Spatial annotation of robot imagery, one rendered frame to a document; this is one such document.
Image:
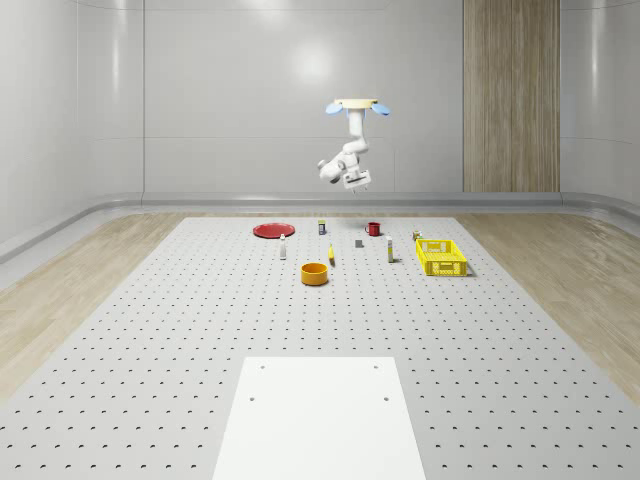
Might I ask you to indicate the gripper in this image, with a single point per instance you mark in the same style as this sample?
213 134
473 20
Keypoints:
358 180

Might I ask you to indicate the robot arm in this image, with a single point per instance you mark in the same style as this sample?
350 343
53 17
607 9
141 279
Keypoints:
355 127

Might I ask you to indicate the red mug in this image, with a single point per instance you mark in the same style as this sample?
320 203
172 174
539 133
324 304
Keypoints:
374 230

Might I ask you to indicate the flat-sided can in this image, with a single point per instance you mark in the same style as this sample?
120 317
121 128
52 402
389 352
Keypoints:
322 228

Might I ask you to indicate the drone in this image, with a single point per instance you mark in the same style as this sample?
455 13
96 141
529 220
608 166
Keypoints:
356 103

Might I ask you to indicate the banana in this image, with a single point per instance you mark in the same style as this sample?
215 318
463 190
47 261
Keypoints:
331 255

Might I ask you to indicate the red plate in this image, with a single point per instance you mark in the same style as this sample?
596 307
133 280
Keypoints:
274 231

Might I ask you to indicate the small white bottle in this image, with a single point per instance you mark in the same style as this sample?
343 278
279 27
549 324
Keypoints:
283 248

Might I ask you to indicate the yellow bowl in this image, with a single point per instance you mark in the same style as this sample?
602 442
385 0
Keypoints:
314 277

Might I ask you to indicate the yellow basket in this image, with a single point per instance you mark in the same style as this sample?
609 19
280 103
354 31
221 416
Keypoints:
444 270

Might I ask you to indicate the white board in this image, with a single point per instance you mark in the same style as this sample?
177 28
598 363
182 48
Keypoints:
320 420

